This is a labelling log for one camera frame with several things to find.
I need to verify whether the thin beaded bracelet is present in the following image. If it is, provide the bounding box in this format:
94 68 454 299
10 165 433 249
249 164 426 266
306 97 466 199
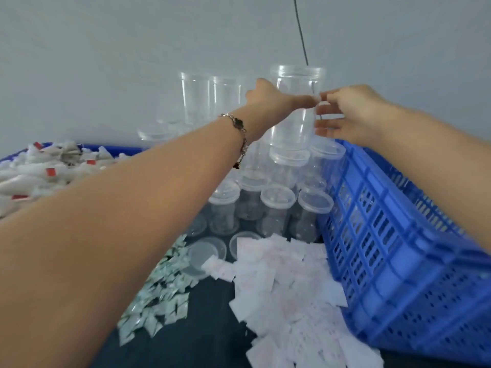
221 112 249 169

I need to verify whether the pile of green desiccant packets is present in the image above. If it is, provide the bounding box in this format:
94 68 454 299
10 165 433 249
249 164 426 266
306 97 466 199
117 234 202 347

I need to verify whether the person's right forearm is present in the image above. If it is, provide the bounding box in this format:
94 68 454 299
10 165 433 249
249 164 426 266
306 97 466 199
374 103 491 254

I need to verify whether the blue plastic tray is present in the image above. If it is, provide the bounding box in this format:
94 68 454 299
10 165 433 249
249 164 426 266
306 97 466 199
0 143 147 162

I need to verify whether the blue slatted crate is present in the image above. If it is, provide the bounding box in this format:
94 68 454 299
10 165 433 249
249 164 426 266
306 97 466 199
318 137 491 366

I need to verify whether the group of lidded jars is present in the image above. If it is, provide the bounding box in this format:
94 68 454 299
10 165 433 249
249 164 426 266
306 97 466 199
138 71 348 244

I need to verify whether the black cable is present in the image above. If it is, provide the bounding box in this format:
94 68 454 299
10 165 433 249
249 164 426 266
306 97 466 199
293 0 310 67

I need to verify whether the pile of tea bags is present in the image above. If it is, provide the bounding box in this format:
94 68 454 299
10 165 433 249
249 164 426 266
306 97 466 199
0 142 131 219

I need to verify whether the clear jar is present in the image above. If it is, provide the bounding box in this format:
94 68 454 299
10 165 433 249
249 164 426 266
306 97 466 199
269 65 327 150

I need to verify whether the person's right hand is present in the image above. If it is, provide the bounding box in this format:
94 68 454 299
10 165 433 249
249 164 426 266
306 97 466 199
313 84 394 149

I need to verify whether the person's left hand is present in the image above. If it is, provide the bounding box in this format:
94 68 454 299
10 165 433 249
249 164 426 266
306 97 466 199
244 79 320 144

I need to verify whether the pile of white label papers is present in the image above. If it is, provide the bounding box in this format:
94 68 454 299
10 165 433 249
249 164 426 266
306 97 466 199
201 234 385 368

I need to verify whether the person's left forearm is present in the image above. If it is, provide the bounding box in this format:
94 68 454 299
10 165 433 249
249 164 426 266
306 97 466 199
0 117 258 368

